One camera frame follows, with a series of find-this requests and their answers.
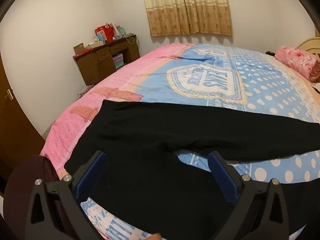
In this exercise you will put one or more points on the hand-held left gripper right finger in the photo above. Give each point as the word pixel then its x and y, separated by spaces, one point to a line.
pixel 222 177

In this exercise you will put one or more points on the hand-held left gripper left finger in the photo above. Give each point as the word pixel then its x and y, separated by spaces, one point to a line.
pixel 91 177

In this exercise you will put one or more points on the black pants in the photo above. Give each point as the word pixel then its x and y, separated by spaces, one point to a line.
pixel 150 130

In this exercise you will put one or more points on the person's left hand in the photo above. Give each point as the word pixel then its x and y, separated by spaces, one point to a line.
pixel 155 236

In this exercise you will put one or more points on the brown wooden door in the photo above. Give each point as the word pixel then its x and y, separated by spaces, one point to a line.
pixel 15 135

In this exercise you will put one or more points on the pink and blue printed blanket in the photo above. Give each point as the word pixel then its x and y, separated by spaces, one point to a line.
pixel 200 80

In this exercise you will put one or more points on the brown wooden desk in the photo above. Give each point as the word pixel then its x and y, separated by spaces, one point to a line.
pixel 92 67

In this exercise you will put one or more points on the stack of pastel folded cloths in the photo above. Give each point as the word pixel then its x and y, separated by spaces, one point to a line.
pixel 118 60

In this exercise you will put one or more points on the open cardboard box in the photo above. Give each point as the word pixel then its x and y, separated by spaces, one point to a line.
pixel 79 48

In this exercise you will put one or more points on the pink floral quilt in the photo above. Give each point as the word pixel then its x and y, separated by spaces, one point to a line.
pixel 297 60

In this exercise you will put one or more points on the red gift bag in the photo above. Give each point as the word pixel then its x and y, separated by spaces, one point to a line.
pixel 106 32

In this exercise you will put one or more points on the teal paper bag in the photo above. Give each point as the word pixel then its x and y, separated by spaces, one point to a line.
pixel 120 30

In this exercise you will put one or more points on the cream bed headboard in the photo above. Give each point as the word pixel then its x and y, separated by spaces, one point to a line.
pixel 308 43

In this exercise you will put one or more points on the beige patterned curtain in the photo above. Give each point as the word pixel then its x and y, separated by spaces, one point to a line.
pixel 185 10

